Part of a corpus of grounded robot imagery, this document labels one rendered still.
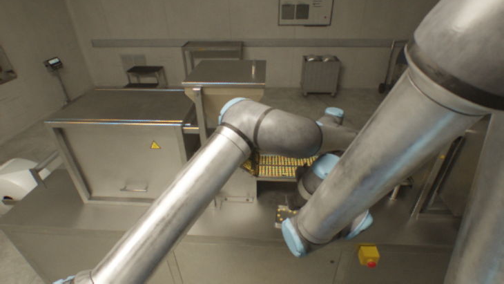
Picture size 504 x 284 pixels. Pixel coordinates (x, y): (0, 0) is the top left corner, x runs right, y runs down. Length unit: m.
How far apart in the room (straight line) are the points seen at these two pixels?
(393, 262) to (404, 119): 1.34
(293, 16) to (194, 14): 1.79
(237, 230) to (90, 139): 0.86
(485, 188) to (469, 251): 0.11
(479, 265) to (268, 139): 0.42
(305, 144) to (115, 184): 1.19
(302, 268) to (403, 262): 0.51
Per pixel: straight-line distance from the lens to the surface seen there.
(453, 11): 0.28
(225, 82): 1.07
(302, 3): 4.87
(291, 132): 0.61
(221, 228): 1.38
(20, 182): 2.20
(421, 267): 1.71
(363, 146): 0.36
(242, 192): 1.47
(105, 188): 1.65
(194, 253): 1.53
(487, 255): 0.49
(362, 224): 0.70
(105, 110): 1.45
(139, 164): 1.43
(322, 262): 1.53
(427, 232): 1.60
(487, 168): 0.44
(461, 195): 1.41
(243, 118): 0.65
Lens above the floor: 1.89
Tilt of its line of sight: 30 degrees down
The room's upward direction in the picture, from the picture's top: 1 degrees counter-clockwise
